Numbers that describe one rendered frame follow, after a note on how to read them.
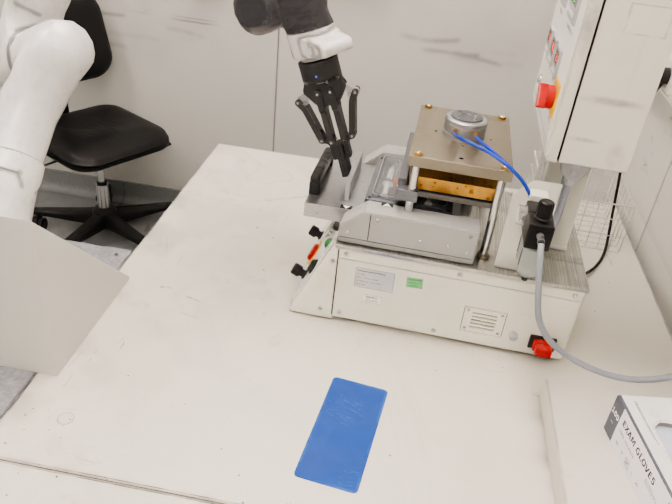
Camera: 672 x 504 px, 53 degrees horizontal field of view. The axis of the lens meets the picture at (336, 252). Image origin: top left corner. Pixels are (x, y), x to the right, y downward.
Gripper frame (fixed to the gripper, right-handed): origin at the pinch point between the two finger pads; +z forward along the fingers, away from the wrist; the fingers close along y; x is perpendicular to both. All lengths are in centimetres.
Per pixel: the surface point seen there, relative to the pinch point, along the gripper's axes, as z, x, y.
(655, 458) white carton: 34, 47, -48
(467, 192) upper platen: 6.6, 9.5, -23.9
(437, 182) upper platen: 3.8, 9.6, -18.9
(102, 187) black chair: 35, -102, 135
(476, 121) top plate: -3.5, 1.6, -26.7
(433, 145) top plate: -2.2, 6.8, -19.0
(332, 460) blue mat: 30, 51, -2
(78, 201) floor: 48, -126, 168
